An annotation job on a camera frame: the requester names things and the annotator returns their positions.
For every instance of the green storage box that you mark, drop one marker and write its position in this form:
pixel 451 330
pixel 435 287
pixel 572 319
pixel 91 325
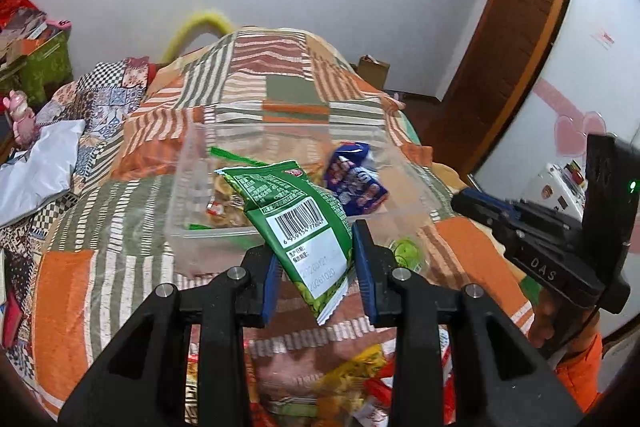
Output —
pixel 40 73

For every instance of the red foil snack bag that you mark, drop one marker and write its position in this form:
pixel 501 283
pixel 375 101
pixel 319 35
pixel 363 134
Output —
pixel 416 387

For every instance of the clear bag green ribbon cookies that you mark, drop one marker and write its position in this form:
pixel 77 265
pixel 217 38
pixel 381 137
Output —
pixel 215 203

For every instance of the wooden wardrobe with heart doors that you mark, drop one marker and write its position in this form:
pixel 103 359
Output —
pixel 589 83

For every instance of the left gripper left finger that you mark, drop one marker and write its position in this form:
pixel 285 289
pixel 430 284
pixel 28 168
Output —
pixel 139 378

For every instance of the green round jelly cup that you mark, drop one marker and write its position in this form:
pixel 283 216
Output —
pixel 408 254

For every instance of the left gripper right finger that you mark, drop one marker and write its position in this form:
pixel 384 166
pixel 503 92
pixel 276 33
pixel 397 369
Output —
pixel 499 377

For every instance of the red plastic bag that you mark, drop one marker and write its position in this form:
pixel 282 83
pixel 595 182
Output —
pixel 8 8

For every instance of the right hand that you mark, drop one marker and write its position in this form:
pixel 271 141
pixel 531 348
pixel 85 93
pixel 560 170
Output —
pixel 542 328

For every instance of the white plastic bag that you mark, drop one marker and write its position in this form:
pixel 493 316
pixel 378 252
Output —
pixel 42 173

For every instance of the yellow small snack packet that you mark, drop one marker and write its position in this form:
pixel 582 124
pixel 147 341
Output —
pixel 341 390

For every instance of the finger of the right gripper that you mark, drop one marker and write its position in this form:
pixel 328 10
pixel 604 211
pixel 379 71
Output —
pixel 475 204

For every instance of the cardboard box on floor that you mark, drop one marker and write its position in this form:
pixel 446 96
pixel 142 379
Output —
pixel 373 71

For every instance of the brown wooden door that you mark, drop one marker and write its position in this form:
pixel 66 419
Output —
pixel 501 47

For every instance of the green pea snack packet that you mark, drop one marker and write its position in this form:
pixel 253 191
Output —
pixel 304 225

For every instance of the patchwork striped bed quilt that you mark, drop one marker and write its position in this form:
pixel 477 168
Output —
pixel 266 137

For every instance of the pink plush toy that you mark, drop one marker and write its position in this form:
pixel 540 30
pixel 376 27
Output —
pixel 22 117

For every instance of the blue snack packet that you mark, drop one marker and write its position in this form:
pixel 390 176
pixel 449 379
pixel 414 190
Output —
pixel 352 177

